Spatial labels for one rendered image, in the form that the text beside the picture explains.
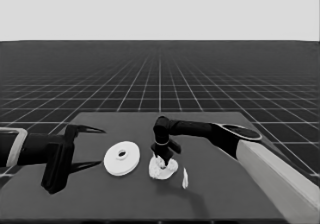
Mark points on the small white T-shaped piece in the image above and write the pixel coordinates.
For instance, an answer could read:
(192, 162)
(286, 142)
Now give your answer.
(185, 182)

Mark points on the large thick white disc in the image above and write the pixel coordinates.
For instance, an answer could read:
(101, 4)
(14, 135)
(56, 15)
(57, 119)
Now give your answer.
(113, 165)

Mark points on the white round carrier with pins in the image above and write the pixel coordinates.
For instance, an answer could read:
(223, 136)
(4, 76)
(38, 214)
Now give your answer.
(166, 177)

